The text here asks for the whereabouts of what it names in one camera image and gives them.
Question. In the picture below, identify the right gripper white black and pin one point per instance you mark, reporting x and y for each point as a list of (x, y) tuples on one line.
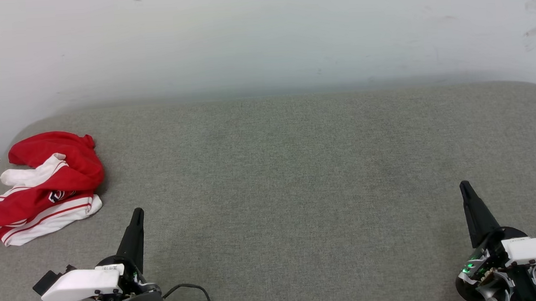
[(530, 251)]

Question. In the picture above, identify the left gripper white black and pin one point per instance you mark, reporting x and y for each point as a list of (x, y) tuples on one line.
[(80, 284)]

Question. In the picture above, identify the red white basketball jersey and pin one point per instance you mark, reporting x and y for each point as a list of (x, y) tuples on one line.
[(67, 174)]

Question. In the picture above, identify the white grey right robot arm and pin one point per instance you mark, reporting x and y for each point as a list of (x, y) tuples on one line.
[(494, 291)]

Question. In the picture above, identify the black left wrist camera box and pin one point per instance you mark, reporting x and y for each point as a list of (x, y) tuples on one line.
[(50, 279)]

